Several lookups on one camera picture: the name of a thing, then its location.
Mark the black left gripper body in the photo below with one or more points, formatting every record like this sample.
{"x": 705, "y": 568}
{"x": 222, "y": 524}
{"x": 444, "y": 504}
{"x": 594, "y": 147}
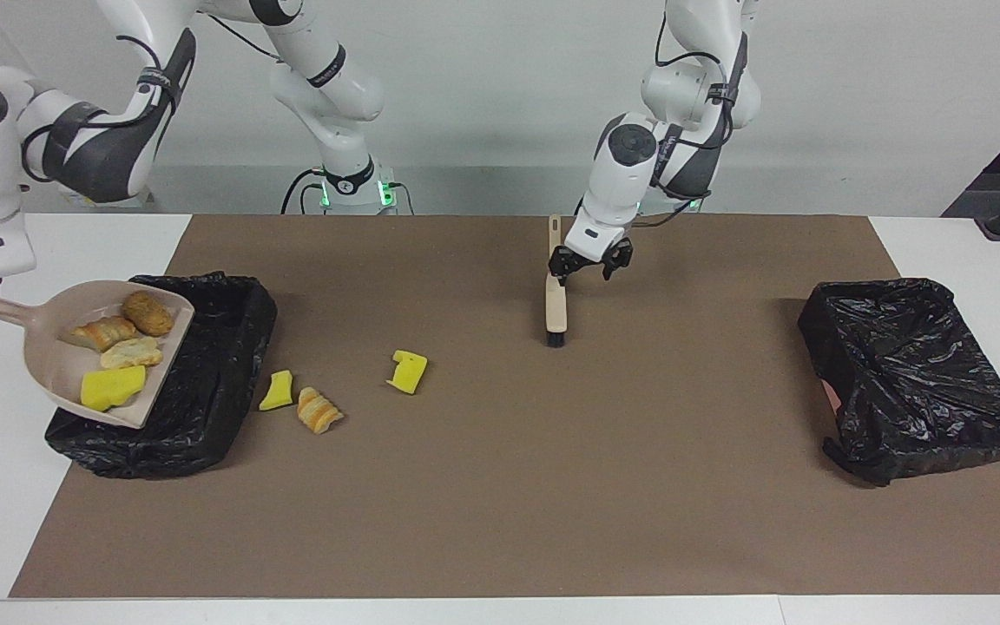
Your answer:
{"x": 591, "y": 258}

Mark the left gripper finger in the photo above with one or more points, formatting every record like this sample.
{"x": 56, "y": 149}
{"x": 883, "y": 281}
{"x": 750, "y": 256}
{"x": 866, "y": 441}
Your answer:
{"x": 620, "y": 259}
{"x": 560, "y": 267}

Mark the beige brush black bristles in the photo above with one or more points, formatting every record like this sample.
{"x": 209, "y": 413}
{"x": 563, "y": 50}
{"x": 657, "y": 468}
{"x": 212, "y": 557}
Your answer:
{"x": 556, "y": 304}

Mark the beige plastic dustpan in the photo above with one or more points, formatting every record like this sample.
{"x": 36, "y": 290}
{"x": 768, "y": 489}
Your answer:
{"x": 57, "y": 365}

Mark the sliced bread roll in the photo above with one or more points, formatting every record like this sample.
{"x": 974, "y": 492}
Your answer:
{"x": 105, "y": 332}

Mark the large yellow sponge piece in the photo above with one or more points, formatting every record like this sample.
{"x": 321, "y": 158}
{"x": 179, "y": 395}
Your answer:
{"x": 109, "y": 389}

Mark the pale torn bread chunk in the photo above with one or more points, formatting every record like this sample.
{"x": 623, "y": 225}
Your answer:
{"x": 134, "y": 353}

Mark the brown oval bread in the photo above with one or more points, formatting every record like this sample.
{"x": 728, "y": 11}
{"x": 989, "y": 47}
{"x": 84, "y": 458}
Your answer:
{"x": 148, "y": 312}

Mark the notched yellow sponge piece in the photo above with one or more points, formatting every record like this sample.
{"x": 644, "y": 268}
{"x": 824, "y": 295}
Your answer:
{"x": 409, "y": 373}

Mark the striped croissant bread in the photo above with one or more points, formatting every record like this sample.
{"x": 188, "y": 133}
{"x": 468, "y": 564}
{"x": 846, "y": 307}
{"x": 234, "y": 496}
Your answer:
{"x": 318, "y": 410}

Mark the small yellow sponge piece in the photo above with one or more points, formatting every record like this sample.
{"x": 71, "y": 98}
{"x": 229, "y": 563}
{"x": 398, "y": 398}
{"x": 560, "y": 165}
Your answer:
{"x": 276, "y": 392}

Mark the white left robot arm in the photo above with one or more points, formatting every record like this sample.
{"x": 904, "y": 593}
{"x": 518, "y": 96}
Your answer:
{"x": 630, "y": 148}

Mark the black bag lined pink bin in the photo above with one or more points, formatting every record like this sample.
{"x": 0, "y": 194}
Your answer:
{"x": 908, "y": 373}

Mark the brown table mat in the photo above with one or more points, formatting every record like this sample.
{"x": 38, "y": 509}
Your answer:
{"x": 292, "y": 538}

